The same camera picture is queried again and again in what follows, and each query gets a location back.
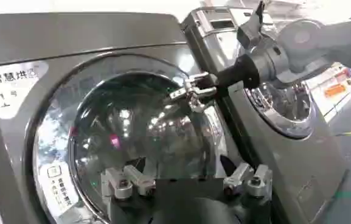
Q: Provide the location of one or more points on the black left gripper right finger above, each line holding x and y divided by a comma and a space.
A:
255, 182

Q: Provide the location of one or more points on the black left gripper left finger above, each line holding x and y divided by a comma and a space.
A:
123, 184

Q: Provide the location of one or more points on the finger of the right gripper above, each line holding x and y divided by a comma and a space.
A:
199, 78
192, 95

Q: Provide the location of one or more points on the grey dryer with plain front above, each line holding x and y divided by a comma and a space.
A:
297, 164

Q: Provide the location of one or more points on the round glass door with sticker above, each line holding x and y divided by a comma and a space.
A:
138, 134

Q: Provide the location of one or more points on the round glass door chrome rim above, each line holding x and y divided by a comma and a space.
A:
281, 112

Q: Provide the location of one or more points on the shelf with goods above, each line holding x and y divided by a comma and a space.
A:
336, 88

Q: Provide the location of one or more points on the grey dryer with white label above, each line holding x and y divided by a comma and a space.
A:
11, 143

